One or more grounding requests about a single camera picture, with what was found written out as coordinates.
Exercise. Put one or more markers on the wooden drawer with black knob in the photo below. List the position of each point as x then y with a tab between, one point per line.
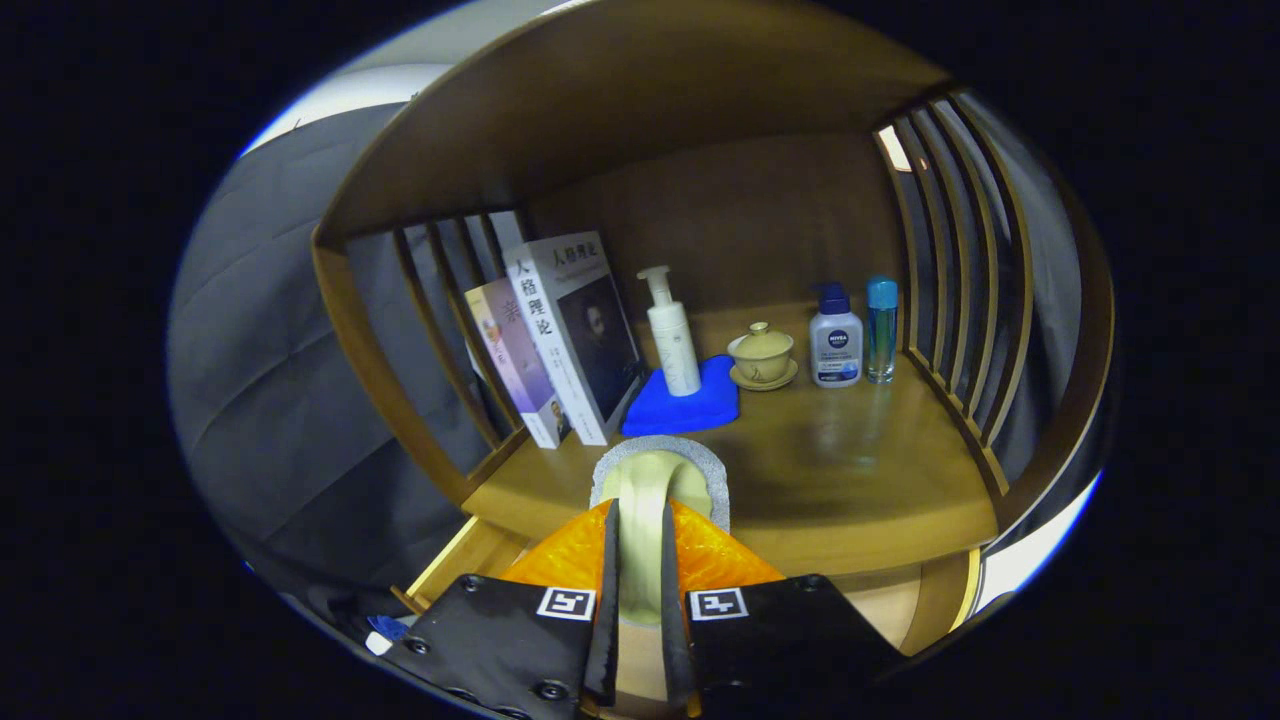
470	560

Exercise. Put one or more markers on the white book with portrait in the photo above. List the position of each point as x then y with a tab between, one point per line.
580	330

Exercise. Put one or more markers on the black backdrop cloth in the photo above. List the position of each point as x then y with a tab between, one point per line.
270	380

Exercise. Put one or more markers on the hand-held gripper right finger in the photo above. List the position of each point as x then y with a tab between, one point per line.
790	640

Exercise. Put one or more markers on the white lotion bottle blue cap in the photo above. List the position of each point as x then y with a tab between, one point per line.
836	345

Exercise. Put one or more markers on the wooden cabinet with slatted shelf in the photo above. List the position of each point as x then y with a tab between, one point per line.
650	100

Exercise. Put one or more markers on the small blue white object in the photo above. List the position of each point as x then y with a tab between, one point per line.
388	628

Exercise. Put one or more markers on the wooden countertop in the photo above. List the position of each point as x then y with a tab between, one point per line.
850	470

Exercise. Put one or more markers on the purple book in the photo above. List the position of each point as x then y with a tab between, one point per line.
515	360

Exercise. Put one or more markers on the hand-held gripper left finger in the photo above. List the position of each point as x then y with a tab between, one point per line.
500	640

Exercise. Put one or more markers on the blue folded cloth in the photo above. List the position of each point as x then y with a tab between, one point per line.
680	412

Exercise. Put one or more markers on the white pump bottle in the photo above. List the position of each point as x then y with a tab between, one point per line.
675	345

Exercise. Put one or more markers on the slim blue bottle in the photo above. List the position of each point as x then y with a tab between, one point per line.
881	330

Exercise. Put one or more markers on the yellow saucer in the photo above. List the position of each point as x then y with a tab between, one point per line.
765	384

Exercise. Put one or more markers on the yellow lidded teacup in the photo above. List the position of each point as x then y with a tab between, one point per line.
761	352

